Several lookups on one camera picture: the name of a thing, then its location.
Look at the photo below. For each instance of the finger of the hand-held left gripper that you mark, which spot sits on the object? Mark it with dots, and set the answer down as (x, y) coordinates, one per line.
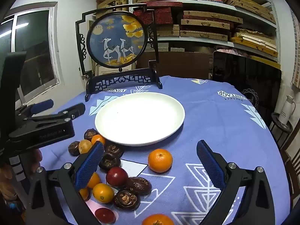
(42, 106)
(75, 111)

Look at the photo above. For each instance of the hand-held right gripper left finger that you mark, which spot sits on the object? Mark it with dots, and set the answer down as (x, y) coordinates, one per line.
(90, 164)

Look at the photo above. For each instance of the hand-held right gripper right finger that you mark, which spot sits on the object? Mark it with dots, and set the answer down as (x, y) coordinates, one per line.
(211, 166)

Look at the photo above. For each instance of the small orange citrus fruit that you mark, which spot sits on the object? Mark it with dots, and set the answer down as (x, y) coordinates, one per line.
(103, 193)
(95, 180)
(84, 194)
(99, 139)

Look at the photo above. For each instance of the pale yellow-brown fruit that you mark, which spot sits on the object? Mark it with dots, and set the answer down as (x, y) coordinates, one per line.
(84, 146)

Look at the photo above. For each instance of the dark red plum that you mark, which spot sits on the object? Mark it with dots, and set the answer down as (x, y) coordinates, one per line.
(105, 215)
(117, 177)

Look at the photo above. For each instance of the large orange tangerine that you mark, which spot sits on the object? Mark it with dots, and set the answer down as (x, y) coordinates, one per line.
(160, 160)
(157, 220)

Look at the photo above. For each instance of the white round plate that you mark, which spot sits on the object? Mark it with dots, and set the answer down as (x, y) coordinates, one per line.
(140, 119)

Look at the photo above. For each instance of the person's left hand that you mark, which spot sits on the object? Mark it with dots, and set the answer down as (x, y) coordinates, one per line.
(36, 160)

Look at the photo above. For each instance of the blue printed tablecloth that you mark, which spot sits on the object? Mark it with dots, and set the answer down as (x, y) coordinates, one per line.
(211, 126)

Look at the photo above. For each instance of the white framed window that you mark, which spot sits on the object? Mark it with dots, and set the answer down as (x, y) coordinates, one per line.
(32, 51)

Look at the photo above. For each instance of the small black round side table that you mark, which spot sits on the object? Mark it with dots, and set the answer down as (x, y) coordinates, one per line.
(281, 131)

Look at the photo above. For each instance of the round deer screen black stand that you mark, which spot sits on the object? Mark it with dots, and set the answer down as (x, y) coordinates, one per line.
(110, 39)

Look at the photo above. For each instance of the wooden chair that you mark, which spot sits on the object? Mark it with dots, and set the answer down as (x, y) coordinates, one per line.
(291, 168)

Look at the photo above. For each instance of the black flat panel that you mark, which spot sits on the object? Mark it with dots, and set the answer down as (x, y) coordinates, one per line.
(246, 79)

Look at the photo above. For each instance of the white thermos bottle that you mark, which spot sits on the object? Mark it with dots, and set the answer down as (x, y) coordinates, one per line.
(287, 110)

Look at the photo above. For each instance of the brown cardboard sheet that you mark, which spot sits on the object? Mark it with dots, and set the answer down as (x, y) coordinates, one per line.
(178, 64)

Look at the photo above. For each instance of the stack of yellow wooden boxes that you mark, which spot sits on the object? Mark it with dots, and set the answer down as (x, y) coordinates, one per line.
(255, 43)

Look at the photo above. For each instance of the stack of dark red boxes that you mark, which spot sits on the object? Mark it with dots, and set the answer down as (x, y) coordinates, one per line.
(161, 13)

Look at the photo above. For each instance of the stack of brown clasp boxes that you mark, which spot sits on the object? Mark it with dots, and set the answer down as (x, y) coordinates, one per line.
(206, 25)

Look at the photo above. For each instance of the row of flat tan boxes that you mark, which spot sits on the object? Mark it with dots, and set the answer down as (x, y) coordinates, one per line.
(250, 5)

